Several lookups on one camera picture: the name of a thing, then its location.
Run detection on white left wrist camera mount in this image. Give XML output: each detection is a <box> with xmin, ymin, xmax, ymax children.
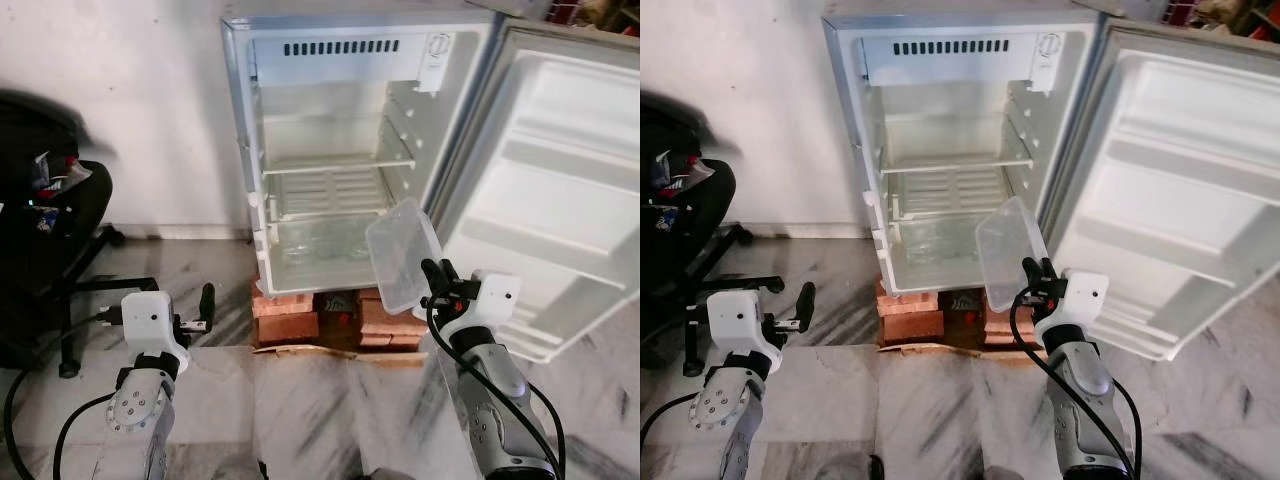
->
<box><xmin>120</xmin><ymin>290</ymin><xmax>191</xmax><ymax>373</ymax></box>
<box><xmin>707</xmin><ymin>290</ymin><xmax>783</xmax><ymax>373</ymax></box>

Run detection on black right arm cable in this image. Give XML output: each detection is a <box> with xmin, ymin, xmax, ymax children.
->
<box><xmin>1008</xmin><ymin>290</ymin><xmax>1143</xmax><ymax>480</ymax></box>
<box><xmin>425</xmin><ymin>295</ymin><xmax>566</xmax><ymax>480</ymax></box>

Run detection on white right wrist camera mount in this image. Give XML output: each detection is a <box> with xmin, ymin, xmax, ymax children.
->
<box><xmin>440</xmin><ymin>270</ymin><xmax>523</xmax><ymax>346</ymax></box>
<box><xmin>1045</xmin><ymin>268</ymin><xmax>1111</xmax><ymax>336</ymax></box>

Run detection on silver small fridge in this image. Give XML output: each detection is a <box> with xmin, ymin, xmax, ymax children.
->
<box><xmin>220</xmin><ymin>0</ymin><xmax>501</xmax><ymax>298</ymax></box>
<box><xmin>822</xmin><ymin>0</ymin><xmax>1109</xmax><ymax>298</ymax></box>

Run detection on black office chair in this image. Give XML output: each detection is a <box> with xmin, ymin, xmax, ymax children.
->
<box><xmin>640</xmin><ymin>88</ymin><xmax>786</xmax><ymax>379</ymax></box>
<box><xmin>0</xmin><ymin>88</ymin><xmax>161</xmax><ymax>379</ymax></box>

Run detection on white slatted fridge shelf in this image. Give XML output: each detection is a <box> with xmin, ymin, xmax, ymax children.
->
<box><xmin>885</xmin><ymin>165</ymin><xmax>1011</xmax><ymax>223</ymax></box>
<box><xmin>268</xmin><ymin>165</ymin><xmax>399</xmax><ymax>223</ymax></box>

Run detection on clear crisper drawer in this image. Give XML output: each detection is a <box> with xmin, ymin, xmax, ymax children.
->
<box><xmin>262</xmin><ymin>212</ymin><xmax>406</xmax><ymax>293</ymax></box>
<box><xmin>880</xmin><ymin>212</ymin><xmax>1011</xmax><ymax>293</ymax></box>

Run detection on glass fridge shelf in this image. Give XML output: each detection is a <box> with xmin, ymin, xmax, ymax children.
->
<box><xmin>260</xmin><ymin>148</ymin><xmax>417</xmax><ymax>177</ymax></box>
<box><xmin>878</xmin><ymin>150</ymin><xmax>1036</xmax><ymax>177</ymax></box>

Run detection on clear plastic container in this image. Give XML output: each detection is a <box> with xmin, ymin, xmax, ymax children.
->
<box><xmin>975</xmin><ymin>196</ymin><xmax>1051</xmax><ymax>314</ymax></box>
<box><xmin>365</xmin><ymin>197</ymin><xmax>444</xmax><ymax>316</ymax></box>

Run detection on flat cardboard sheet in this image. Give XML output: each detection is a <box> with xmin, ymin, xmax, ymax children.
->
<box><xmin>875</xmin><ymin>342</ymin><xmax>1046</xmax><ymax>363</ymax></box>
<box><xmin>250</xmin><ymin>342</ymin><xmax>429</xmax><ymax>365</ymax></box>

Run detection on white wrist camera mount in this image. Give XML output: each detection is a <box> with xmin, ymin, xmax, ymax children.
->
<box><xmin>1045</xmin><ymin>268</ymin><xmax>1111</xmax><ymax>336</ymax></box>
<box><xmin>707</xmin><ymin>290</ymin><xmax>783</xmax><ymax>373</ymax></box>
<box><xmin>440</xmin><ymin>270</ymin><xmax>523</xmax><ymax>346</ymax></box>
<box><xmin>120</xmin><ymin>290</ymin><xmax>191</xmax><ymax>373</ymax></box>

